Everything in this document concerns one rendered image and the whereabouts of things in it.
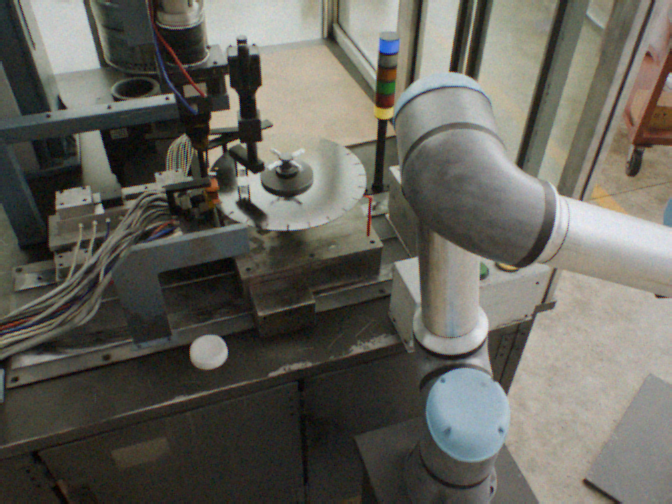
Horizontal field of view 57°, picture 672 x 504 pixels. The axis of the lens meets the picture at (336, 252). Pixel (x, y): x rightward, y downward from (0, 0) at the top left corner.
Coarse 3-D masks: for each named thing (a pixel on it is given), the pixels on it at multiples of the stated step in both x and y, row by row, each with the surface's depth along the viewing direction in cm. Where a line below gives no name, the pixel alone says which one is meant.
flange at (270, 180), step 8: (296, 160) 133; (304, 168) 130; (264, 176) 128; (272, 176) 128; (280, 176) 127; (288, 176) 127; (296, 176) 128; (304, 176) 128; (312, 176) 129; (264, 184) 127; (272, 184) 126; (280, 184) 126; (288, 184) 126; (296, 184) 126; (304, 184) 127; (280, 192) 126; (288, 192) 126; (296, 192) 126
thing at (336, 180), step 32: (224, 160) 134; (320, 160) 134; (352, 160) 134; (224, 192) 126; (256, 192) 126; (320, 192) 126; (352, 192) 126; (256, 224) 119; (288, 224) 119; (320, 224) 119
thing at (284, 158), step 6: (270, 150) 129; (276, 150) 128; (300, 150) 128; (282, 156) 126; (288, 156) 126; (294, 156) 127; (276, 162) 125; (282, 162) 126; (288, 162) 126; (294, 162) 125; (270, 168) 124; (282, 168) 127; (288, 168) 127; (300, 168) 124
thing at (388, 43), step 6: (384, 36) 131; (390, 36) 131; (396, 36) 131; (378, 42) 132; (384, 42) 130; (390, 42) 130; (396, 42) 131; (378, 48) 133; (384, 48) 131; (390, 48) 131; (396, 48) 132
